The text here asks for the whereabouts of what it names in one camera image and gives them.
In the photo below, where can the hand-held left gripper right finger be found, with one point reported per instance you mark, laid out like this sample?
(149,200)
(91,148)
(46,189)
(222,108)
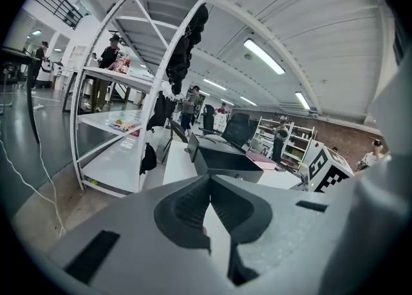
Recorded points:
(283,239)

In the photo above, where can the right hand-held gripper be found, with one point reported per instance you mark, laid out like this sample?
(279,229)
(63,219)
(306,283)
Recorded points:
(325,171)

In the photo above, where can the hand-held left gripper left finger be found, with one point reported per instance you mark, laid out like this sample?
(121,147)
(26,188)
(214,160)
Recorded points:
(128,223)

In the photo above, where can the black metal cash box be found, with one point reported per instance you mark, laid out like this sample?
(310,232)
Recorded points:
(225,161)

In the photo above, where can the white shelving rack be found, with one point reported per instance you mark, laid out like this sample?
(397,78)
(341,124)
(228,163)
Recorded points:
(299,145)

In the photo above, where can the black office chair with headrest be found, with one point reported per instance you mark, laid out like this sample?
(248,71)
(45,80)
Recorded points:
(208,119)

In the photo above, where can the maroon hardcover book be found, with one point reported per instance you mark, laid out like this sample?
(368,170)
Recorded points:
(262,161)

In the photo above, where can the person's grey shirt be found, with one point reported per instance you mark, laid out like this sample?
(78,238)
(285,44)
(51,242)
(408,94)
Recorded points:
(386,190)

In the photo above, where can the black hanging cap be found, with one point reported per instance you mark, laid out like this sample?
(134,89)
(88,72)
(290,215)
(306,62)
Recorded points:
(148,160)

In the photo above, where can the ceiling tube light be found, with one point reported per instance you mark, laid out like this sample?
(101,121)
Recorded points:
(264,56)
(215,84)
(302,100)
(248,100)

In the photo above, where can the colourful papers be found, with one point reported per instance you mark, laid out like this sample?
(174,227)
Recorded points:
(127,130)

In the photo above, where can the black gaming chair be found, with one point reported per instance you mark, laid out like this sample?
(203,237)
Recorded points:
(239,129)

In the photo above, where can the beige gloves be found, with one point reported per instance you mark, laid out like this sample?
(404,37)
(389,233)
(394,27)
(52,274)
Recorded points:
(128,124)

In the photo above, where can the white metal shelf unit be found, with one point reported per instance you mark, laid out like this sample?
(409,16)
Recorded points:
(96,119)

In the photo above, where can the black hanging bag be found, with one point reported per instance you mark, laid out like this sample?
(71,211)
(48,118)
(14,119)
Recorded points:
(161,110)

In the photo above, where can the red small container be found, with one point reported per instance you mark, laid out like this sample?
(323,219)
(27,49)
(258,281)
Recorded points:
(125,66)

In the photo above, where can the black hanging clothes bundle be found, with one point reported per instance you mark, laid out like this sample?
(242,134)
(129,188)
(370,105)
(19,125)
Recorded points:
(186,49)

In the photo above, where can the black balcony railing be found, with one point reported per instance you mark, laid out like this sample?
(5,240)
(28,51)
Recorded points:
(73,18)

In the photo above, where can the black frame desk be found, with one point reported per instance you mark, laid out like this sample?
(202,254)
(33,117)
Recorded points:
(16,53)

